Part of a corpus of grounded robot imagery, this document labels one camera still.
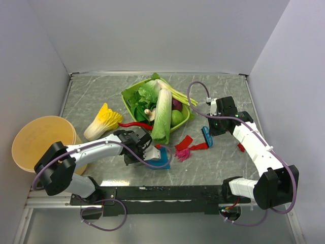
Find pink paper scrap lower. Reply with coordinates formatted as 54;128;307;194
175;148;191;162

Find beige plastic bucket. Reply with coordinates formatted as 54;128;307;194
12;116;82;173

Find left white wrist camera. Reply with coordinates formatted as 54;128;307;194
143;145;161;161

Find green plastic basket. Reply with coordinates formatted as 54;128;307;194
121;73;191;132

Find purple onion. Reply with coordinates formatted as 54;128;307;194
172;98;183;111

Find green leafy lettuce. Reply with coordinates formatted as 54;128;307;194
121;73;160;124

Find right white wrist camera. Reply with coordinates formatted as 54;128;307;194
206;97;218;117

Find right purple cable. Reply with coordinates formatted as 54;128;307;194
186;81;298;227

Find blue hand brush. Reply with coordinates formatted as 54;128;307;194
201;126;213;148

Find green onion stalks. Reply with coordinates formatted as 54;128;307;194
153;79;189;115

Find red paper strip right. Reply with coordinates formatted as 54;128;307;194
175;135;193;151

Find purple cable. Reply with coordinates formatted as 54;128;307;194
31;141;173;232
186;81;298;227

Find beige mushroom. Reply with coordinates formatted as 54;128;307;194
144;108;155;121

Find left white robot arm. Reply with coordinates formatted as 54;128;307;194
32;128;161;204

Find yellow napa cabbage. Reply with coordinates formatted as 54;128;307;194
84;103;123;141

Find blue dustpan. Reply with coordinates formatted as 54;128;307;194
146;147;171;169

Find red chili pepper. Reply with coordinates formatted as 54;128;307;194
118;122;153;131

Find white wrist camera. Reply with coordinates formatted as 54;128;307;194
143;145;161;161
206;97;218;117

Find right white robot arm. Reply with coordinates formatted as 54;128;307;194
206;96;299;209

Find long green white cabbage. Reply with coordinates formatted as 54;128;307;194
151;89;172;145

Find red paper strip vertical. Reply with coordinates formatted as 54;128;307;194
189;142;209;150

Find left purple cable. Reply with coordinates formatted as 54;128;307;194
31;141;173;232

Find black base frame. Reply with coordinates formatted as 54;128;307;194
70;185;251;217

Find green round fruit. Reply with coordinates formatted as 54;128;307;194
171;110;184;128

